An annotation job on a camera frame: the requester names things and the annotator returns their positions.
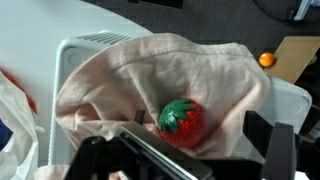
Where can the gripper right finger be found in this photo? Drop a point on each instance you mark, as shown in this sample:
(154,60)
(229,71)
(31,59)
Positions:
(280,150)

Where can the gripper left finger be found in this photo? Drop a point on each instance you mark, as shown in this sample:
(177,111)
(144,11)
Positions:
(160,150)

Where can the red toy strawberry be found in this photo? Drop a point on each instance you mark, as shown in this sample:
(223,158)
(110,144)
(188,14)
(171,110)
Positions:
(186,128)

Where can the pink cloth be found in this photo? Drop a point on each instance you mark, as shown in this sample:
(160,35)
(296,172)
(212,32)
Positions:
(150,73)

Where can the blue soft item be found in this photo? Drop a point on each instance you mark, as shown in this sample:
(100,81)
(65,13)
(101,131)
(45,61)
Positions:
(4,135)

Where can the white plastic container box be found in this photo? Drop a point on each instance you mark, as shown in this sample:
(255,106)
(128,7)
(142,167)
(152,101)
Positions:
(66,56)

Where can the orange ball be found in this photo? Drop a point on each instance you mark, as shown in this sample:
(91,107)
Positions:
(266,60)

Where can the brown cardboard box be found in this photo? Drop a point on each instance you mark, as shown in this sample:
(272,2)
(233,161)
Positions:
(293,56)

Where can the green ball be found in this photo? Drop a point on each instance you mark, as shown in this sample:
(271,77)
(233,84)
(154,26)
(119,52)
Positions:
(312,60)

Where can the white plastic bag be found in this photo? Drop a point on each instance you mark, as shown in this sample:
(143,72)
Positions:
(16,150)

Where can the black perforated platform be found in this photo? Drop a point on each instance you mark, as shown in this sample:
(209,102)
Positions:
(156,3)

